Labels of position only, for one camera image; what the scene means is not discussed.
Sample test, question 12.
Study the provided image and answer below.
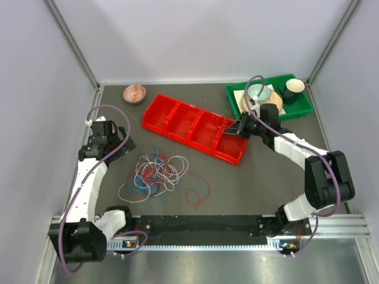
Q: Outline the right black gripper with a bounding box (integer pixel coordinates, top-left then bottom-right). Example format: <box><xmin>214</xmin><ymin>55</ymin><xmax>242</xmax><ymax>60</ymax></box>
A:
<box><xmin>223</xmin><ymin>112</ymin><xmax>266</xmax><ymax>140</ymax></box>

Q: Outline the red wire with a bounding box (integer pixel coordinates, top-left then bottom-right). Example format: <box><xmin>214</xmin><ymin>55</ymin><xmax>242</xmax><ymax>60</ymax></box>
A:
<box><xmin>126</xmin><ymin>144</ymin><xmax>211</xmax><ymax>211</ymax></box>

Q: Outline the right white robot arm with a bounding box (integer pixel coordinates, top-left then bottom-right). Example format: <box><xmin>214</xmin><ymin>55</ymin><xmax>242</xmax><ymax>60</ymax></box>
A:
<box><xmin>223</xmin><ymin>104</ymin><xmax>355</xmax><ymax>234</ymax></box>

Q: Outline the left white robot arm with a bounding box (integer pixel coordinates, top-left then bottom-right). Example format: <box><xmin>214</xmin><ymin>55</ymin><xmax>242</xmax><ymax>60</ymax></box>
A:
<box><xmin>48</xmin><ymin>117</ymin><xmax>136</xmax><ymax>263</ymax></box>

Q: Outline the red compartment bin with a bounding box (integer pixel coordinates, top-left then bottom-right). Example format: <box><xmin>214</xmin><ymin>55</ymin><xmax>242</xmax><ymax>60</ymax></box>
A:
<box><xmin>141</xmin><ymin>93</ymin><xmax>248</xmax><ymax>165</ymax></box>

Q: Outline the light blue bowl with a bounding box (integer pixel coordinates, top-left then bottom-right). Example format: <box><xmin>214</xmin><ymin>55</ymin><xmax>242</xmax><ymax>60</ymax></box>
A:
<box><xmin>248</xmin><ymin>84</ymin><xmax>271</xmax><ymax>101</ymax></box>

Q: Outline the tan ceramic plate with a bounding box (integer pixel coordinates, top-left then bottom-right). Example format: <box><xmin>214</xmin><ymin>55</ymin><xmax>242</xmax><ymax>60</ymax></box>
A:
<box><xmin>241</xmin><ymin>90</ymin><xmax>286</xmax><ymax>115</ymax></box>

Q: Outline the pink patterned bowl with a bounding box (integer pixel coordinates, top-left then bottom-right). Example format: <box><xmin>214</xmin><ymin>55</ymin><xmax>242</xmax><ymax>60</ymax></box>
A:
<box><xmin>123</xmin><ymin>84</ymin><xmax>146</xmax><ymax>105</ymax></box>

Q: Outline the dark green mug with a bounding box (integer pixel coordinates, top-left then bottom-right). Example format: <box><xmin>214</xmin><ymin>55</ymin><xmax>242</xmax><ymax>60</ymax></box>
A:
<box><xmin>277</xmin><ymin>78</ymin><xmax>305</xmax><ymax>105</ymax></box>

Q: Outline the green plastic tray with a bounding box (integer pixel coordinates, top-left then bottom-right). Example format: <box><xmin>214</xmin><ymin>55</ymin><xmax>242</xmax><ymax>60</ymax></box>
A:
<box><xmin>225</xmin><ymin>74</ymin><xmax>314</xmax><ymax>121</ymax></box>

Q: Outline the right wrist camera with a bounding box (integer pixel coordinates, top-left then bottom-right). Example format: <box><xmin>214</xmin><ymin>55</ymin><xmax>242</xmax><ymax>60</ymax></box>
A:
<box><xmin>249</xmin><ymin>95</ymin><xmax>260</xmax><ymax>112</ymax></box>

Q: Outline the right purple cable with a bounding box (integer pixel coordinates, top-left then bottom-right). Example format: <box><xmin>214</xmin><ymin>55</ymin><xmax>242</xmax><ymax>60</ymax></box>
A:
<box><xmin>244</xmin><ymin>75</ymin><xmax>341</xmax><ymax>218</ymax></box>

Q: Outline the purple cable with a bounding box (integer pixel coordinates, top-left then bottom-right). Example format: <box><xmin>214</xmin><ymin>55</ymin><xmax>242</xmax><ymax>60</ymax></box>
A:
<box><xmin>244</xmin><ymin>75</ymin><xmax>341</xmax><ymax>218</ymax></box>
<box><xmin>58</xmin><ymin>105</ymin><xmax>131</xmax><ymax>275</ymax></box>

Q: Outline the blue wire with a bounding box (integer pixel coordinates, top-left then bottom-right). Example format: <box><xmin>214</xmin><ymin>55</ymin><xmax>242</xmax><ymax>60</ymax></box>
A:
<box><xmin>127</xmin><ymin>143</ymin><xmax>202</xmax><ymax>209</ymax></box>

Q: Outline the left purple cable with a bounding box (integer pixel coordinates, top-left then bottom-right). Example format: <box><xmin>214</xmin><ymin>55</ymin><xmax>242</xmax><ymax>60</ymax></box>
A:
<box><xmin>58</xmin><ymin>105</ymin><xmax>131</xmax><ymax>275</ymax></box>

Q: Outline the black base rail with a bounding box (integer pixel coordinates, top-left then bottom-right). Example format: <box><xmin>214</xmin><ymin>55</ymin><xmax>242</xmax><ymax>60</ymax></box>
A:
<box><xmin>131</xmin><ymin>215</ymin><xmax>280</xmax><ymax>245</ymax></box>

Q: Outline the slotted cable duct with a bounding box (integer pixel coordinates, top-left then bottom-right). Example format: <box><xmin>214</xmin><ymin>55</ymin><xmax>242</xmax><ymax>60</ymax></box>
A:
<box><xmin>107</xmin><ymin>238</ymin><xmax>299</xmax><ymax>254</ymax></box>

